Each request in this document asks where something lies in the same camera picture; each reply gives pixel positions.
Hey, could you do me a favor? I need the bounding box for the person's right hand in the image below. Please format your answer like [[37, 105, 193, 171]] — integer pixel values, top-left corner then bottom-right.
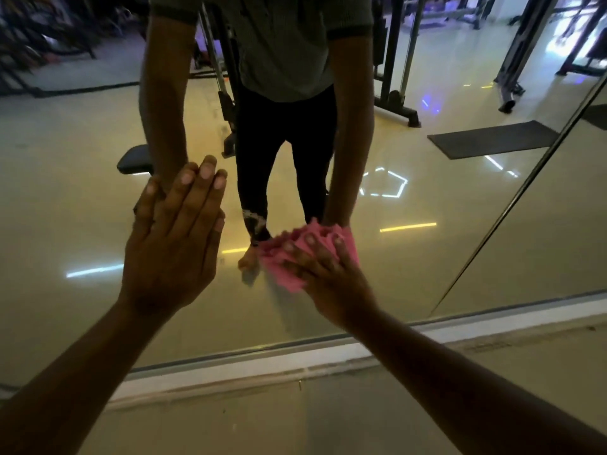
[[282, 233, 378, 332]]

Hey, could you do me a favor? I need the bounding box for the person's left hand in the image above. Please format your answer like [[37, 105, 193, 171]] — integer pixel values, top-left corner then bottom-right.
[[118, 155, 228, 323]]

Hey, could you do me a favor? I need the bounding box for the pink cloth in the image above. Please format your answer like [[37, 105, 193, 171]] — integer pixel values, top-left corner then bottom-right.
[[258, 218, 360, 294]]

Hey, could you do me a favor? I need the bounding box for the large wall mirror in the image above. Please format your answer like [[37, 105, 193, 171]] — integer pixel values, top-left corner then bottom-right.
[[0, 0, 607, 389]]

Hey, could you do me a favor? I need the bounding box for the person's right forearm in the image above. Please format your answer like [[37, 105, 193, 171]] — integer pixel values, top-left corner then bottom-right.
[[348, 310, 607, 455]]

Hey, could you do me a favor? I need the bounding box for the person's left forearm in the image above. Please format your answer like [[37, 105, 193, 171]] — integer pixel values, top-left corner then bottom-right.
[[0, 300, 171, 455]]

